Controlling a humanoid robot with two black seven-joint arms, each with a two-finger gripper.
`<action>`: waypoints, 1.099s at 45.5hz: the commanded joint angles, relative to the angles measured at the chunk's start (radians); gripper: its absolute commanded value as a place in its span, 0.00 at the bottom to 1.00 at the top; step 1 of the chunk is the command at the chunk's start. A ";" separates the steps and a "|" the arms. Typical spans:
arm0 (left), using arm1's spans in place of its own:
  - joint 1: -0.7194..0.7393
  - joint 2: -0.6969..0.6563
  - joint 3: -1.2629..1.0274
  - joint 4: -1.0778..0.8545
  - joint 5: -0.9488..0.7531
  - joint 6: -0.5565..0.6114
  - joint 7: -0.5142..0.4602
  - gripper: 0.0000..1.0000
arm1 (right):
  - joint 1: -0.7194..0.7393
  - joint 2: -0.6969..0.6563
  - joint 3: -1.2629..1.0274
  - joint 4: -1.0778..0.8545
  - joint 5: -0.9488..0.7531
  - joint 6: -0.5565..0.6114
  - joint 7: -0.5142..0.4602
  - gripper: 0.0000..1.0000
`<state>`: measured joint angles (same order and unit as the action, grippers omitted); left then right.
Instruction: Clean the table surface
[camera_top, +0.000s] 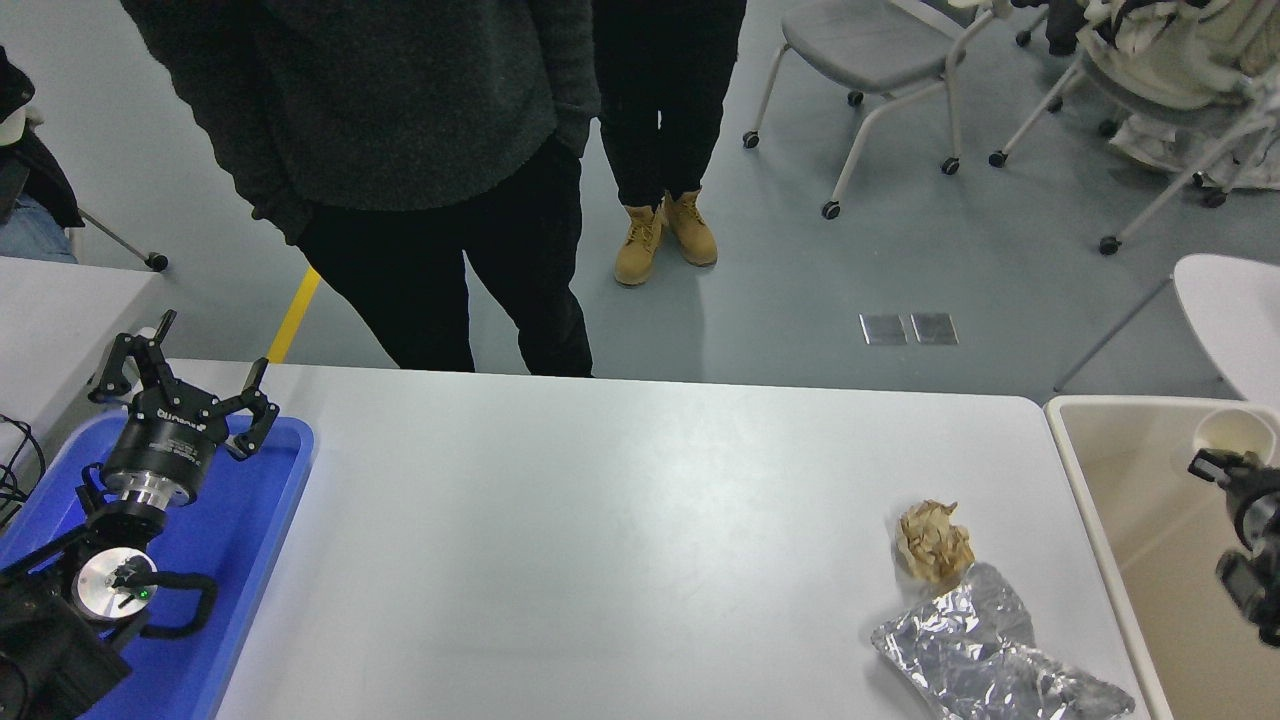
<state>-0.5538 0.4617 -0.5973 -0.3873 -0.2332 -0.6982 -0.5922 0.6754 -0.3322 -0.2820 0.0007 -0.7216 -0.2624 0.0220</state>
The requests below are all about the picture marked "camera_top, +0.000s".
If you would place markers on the grey seat wheeled chair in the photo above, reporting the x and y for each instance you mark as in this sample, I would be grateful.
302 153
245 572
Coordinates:
860 40

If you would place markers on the white round table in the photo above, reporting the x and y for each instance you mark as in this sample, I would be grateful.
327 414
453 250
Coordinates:
1230 310

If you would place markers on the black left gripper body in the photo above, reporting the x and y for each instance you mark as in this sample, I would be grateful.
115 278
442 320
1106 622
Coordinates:
165 440

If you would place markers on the yellow floor tape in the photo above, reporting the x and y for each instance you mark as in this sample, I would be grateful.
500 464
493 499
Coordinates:
293 318

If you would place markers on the white side table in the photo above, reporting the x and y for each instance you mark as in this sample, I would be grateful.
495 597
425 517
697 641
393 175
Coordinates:
50 320

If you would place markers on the white frame wheeled chair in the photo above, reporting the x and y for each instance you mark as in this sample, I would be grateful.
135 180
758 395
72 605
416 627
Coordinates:
1108 244

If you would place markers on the tan paper ball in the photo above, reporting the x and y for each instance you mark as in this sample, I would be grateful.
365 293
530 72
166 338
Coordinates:
935 545

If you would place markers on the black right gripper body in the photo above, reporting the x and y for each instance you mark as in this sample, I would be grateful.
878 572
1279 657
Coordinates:
1260 510

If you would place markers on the blue plastic tray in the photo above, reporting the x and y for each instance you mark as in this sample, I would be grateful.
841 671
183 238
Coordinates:
235 580

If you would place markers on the silver foil tray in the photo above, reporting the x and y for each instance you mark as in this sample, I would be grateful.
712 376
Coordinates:
960 650

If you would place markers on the white paper cup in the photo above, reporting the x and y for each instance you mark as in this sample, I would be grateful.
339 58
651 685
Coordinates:
1235 430

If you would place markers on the large pale plastic bin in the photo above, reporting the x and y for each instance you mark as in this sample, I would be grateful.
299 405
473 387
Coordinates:
1150 520

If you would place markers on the metal floor outlet cover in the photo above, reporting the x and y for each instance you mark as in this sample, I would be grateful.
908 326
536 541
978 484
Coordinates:
934 328
883 329

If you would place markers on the grey leg wheeled chair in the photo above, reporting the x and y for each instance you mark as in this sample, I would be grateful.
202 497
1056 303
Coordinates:
157 262

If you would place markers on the person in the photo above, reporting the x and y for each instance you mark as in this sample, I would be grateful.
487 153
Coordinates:
660 100
400 100
40 190
1170 50

